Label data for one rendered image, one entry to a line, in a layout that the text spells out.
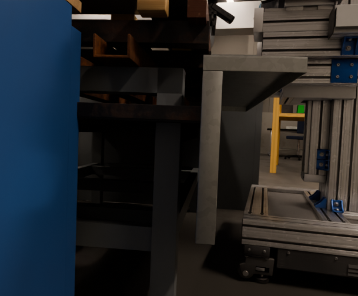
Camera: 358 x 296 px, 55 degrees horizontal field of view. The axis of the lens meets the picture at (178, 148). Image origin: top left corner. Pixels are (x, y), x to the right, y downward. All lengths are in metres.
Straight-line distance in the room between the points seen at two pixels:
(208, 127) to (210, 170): 0.09
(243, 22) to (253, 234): 5.44
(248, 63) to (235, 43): 9.07
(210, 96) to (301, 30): 0.74
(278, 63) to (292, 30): 0.67
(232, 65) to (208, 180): 0.23
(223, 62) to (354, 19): 0.66
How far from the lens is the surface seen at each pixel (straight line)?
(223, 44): 9.80
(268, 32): 1.37
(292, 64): 0.71
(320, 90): 1.48
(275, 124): 4.83
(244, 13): 6.48
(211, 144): 0.69
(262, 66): 0.71
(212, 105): 0.69
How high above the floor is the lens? 0.53
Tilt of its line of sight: 3 degrees down
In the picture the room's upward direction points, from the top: 2 degrees clockwise
